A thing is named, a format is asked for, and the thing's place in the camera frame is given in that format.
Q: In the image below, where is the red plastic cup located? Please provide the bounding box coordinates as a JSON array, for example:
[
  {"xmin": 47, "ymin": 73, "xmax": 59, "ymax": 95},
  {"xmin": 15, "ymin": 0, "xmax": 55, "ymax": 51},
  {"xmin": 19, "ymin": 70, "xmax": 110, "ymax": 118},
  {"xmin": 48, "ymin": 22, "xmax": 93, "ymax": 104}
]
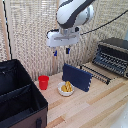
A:
[{"xmin": 37, "ymin": 75, "xmax": 51, "ymax": 91}]

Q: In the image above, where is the beige bamboo screen panel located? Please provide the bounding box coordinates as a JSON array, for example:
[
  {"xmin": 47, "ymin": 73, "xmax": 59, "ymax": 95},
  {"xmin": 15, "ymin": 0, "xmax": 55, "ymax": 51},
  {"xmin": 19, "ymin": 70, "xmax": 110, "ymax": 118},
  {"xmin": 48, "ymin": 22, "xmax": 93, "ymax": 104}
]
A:
[
  {"xmin": 6, "ymin": 0, "xmax": 58, "ymax": 81},
  {"xmin": 59, "ymin": 0, "xmax": 128, "ymax": 73}
]

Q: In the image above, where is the yellow food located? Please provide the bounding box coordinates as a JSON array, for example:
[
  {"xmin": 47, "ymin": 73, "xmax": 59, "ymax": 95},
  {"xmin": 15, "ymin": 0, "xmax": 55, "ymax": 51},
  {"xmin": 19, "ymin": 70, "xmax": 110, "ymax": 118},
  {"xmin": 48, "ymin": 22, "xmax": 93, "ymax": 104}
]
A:
[{"xmin": 60, "ymin": 80, "xmax": 74, "ymax": 94}]

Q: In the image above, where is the black wire dish rack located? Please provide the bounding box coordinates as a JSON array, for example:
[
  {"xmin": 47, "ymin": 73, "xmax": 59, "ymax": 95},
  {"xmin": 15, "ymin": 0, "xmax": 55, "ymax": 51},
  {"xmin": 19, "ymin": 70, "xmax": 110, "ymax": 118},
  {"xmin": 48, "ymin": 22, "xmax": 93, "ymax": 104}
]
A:
[{"xmin": 79, "ymin": 63, "xmax": 113, "ymax": 85}]

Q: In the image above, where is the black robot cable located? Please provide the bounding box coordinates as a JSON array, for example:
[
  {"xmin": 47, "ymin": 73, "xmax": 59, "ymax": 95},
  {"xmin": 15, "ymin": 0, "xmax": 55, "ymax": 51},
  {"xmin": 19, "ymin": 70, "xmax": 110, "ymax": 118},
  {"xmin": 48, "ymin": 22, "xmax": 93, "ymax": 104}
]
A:
[{"xmin": 79, "ymin": 9, "xmax": 128, "ymax": 36}]

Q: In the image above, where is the light wooden screen post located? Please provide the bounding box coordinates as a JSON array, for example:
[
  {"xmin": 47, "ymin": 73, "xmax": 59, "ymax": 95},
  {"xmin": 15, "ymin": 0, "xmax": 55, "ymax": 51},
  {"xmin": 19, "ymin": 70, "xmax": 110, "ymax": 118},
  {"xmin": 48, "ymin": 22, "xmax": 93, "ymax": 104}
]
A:
[{"xmin": 53, "ymin": 0, "xmax": 64, "ymax": 76}]

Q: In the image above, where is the thin black pole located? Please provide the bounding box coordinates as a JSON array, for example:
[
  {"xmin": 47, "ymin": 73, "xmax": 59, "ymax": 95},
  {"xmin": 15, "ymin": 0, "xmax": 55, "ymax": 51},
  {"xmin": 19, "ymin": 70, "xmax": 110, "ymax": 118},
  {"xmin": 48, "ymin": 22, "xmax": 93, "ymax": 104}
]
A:
[{"xmin": 2, "ymin": 0, "xmax": 14, "ymax": 62}]

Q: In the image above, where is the white bowl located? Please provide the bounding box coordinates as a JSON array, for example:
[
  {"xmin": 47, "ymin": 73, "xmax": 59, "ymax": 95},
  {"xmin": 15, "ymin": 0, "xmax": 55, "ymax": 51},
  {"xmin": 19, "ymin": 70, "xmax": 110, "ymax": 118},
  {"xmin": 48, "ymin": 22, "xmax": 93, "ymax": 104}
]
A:
[{"xmin": 57, "ymin": 81, "xmax": 76, "ymax": 98}]

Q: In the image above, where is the black toaster oven body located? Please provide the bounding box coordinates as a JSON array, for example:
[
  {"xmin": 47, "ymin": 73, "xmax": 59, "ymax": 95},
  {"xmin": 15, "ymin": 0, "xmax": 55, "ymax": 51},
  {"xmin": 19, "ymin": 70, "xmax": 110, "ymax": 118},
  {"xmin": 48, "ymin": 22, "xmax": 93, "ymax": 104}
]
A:
[{"xmin": 97, "ymin": 37, "xmax": 128, "ymax": 80}]

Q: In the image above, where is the black fabric storage box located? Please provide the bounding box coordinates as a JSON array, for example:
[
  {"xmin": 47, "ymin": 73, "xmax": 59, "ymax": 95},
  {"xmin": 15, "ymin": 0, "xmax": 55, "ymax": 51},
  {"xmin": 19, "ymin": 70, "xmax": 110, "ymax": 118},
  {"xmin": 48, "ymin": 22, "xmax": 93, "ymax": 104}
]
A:
[{"xmin": 0, "ymin": 58, "xmax": 50, "ymax": 128}]

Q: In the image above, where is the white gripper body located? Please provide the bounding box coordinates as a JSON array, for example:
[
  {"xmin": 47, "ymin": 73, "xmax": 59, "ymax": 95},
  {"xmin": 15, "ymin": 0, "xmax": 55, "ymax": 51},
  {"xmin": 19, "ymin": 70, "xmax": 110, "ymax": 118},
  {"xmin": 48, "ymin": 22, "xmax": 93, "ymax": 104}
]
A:
[{"xmin": 45, "ymin": 28, "xmax": 81, "ymax": 49}]

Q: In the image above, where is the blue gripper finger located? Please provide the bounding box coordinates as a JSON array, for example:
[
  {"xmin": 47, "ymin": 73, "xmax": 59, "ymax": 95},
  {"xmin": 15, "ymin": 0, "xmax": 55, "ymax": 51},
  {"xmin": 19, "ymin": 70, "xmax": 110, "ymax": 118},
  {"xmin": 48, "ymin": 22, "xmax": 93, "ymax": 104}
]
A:
[
  {"xmin": 65, "ymin": 46, "xmax": 72, "ymax": 55},
  {"xmin": 53, "ymin": 48, "xmax": 59, "ymax": 57}
]

